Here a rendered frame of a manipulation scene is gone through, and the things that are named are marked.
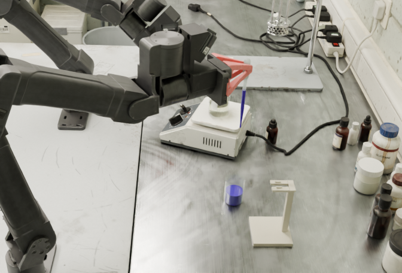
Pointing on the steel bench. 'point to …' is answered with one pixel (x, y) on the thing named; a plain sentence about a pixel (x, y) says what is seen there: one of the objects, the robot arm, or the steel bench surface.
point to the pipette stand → (262, 227)
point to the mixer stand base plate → (279, 74)
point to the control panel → (182, 118)
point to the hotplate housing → (209, 138)
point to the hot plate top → (233, 120)
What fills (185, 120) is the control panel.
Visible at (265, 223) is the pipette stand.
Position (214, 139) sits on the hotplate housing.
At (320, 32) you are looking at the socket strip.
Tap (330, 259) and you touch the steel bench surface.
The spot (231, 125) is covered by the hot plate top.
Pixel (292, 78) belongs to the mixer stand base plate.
